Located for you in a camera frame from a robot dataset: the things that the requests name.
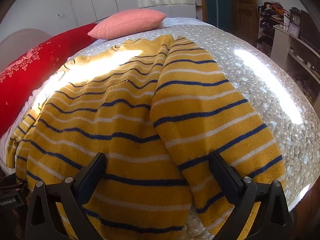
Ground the beige dotted quilt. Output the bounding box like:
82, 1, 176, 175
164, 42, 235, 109
25, 17, 317, 240

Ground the black television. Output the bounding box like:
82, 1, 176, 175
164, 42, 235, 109
299, 9, 320, 53

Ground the white shelf unit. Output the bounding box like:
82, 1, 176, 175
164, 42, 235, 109
271, 24, 320, 102

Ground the wooden door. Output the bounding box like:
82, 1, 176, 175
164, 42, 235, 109
230, 0, 258, 44

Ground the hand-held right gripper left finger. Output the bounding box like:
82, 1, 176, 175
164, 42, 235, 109
25, 152, 108, 240

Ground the light grey headboard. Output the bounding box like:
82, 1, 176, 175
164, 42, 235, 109
0, 28, 53, 64

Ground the teal curtain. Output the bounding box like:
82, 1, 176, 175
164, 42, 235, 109
202, 0, 232, 28

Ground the pile of clothes on shelf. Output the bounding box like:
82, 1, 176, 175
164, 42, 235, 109
257, 2, 291, 53

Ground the red embroidered pillow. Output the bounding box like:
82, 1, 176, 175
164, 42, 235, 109
0, 22, 99, 138

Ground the dark table clock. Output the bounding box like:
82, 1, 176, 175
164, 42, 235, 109
289, 7, 302, 26

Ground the yellow striped sweater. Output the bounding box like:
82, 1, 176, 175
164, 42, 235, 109
6, 35, 287, 240

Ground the pink pillow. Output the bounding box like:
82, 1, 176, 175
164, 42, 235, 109
87, 9, 167, 40

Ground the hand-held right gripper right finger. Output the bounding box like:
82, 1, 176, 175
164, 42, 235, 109
209, 152, 293, 240

